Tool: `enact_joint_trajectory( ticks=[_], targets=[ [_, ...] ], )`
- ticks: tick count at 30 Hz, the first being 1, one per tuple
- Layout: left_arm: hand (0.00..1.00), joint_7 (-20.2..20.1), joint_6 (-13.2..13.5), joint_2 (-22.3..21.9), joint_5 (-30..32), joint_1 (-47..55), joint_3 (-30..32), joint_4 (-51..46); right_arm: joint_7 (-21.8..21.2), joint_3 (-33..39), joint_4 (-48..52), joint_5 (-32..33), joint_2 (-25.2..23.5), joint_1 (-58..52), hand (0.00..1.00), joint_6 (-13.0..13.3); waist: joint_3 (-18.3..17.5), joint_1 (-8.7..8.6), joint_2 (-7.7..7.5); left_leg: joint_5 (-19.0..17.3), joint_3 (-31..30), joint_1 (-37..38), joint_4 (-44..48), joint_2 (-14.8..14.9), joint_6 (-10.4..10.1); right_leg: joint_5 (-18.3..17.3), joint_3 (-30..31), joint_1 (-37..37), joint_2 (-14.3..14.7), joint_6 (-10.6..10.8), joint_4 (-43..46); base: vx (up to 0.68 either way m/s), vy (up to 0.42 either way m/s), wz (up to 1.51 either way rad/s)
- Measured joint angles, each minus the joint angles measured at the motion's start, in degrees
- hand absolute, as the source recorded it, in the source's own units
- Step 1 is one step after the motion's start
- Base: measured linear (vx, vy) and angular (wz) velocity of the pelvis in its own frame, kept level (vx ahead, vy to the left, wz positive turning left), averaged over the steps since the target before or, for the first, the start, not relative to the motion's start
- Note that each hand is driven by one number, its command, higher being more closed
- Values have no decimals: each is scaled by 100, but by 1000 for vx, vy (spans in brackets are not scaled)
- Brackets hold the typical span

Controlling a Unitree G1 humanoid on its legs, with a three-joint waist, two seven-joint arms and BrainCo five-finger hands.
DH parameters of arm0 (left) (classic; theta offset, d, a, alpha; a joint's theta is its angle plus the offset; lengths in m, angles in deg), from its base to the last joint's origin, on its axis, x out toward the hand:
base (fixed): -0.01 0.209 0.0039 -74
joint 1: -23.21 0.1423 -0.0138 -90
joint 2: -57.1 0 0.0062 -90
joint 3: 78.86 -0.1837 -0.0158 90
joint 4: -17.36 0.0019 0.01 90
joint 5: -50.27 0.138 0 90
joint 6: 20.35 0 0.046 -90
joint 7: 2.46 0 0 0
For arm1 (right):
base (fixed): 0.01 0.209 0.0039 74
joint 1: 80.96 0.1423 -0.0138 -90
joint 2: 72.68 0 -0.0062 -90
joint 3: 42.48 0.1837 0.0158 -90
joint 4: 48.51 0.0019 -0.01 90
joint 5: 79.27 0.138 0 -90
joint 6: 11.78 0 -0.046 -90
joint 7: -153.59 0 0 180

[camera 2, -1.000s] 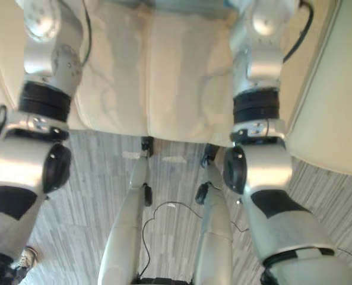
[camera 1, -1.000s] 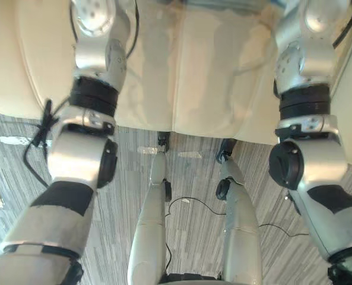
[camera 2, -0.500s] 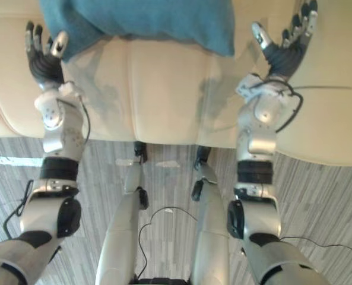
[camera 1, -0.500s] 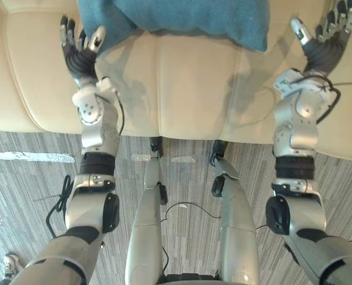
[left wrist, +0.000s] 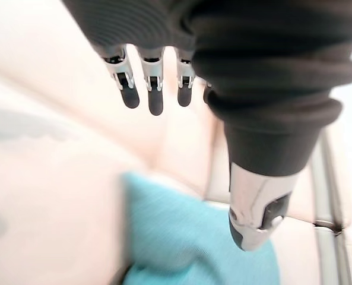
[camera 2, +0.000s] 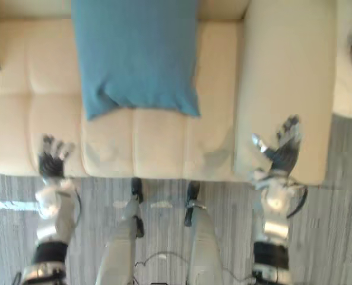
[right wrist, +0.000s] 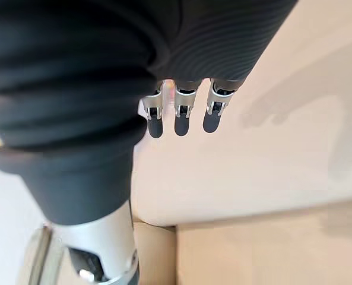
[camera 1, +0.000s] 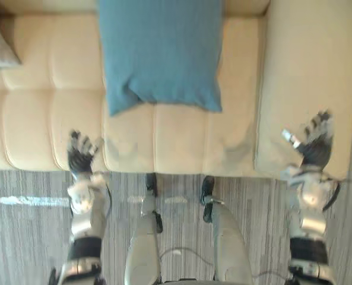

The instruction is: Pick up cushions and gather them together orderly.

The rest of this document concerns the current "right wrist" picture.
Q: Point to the beige sofa base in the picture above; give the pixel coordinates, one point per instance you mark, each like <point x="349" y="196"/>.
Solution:
<point x="253" y="252"/>

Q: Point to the cream sofa seat cushion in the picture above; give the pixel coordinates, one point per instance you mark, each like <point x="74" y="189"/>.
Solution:
<point x="238" y="172"/>

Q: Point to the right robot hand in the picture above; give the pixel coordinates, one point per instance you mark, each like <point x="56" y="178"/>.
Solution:
<point x="74" y="89"/>

